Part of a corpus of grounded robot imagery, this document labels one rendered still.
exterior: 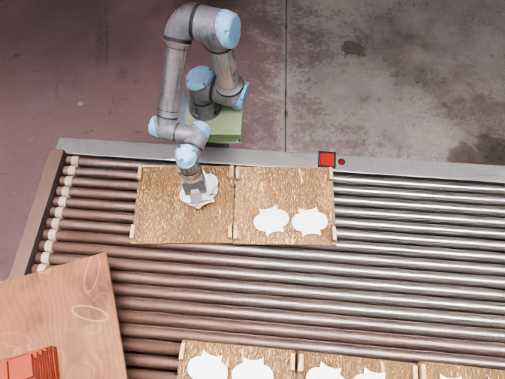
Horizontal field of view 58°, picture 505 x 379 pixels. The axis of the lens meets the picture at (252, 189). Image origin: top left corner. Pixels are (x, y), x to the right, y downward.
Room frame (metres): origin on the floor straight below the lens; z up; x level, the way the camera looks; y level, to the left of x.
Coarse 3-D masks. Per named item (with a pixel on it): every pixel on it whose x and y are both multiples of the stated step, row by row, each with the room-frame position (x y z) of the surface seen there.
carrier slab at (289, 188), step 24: (240, 168) 0.95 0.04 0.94; (264, 168) 0.94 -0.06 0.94; (288, 168) 0.94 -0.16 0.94; (312, 168) 0.93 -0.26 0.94; (240, 192) 0.84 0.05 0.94; (264, 192) 0.83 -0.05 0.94; (288, 192) 0.83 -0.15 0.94; (312, 192) 0.82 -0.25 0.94; (240, 216) 0.73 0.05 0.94; (240, 240) 0.63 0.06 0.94; (264, 240) 0.62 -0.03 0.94; (288, 240) 0.62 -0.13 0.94; (312, 240) 0.61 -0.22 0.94
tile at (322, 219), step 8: (296, 216) 0.71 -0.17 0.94; (304, 216) 0.71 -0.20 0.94; (312, 216) 0.71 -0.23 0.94; (320, 216) 0.71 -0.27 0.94; (296, 224) 0.68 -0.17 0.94; (304, 224) 0.67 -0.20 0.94; (312, 224) 0.67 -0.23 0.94; (320, 224) 0.67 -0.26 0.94; (304, 232) 0.64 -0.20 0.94; (312, 232) 0.64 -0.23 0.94
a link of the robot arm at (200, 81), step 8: (192, 72) 1.29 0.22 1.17; (200, 72) 1.29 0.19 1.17; (208, 72) 1.28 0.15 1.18; (192, 80) 1.25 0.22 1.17; (200, 80) 1.24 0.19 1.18; (208, 80) 1.24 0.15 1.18; (192, 88) 1.23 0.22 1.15; (200, 88) 1.22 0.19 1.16; (208, 88) 1.22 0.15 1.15; (192, 96) 1.23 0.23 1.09; (200, 96) 1.22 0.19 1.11; (208, 96) 1.20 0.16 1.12; (200, 104) 1.22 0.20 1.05
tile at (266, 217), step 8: (272, 208) 0.75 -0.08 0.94; (256, 216) 0.72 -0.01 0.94; (264, 216) 0.72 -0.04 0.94; (272, 216) 0.72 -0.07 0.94; (280, 216) 0.72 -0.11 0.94; (288, 216) 0.72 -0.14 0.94; (256, 224) 0.69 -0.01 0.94; (264, 224) 0.69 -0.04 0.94; (272, 224) 0.68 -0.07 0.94; (280, 224) 0.68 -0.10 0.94; (272, 232) 0.65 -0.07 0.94
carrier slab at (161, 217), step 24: (144, 168) 0.98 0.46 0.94; (168, 168) 0.97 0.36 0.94; (216, 168) 0.96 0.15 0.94; (144, 192) 0.87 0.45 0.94; (168, 192) 0.86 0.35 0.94; (144, 216) 0.76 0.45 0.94; (168, 216) 0.75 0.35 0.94; (192, 216) 0.75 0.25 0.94; (216, 216) 0.74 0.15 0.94; (144, 240) 0.65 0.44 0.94; (168, 240) 0.65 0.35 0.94; (192, 240) 0.64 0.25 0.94; (216, 240) 0.63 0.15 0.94
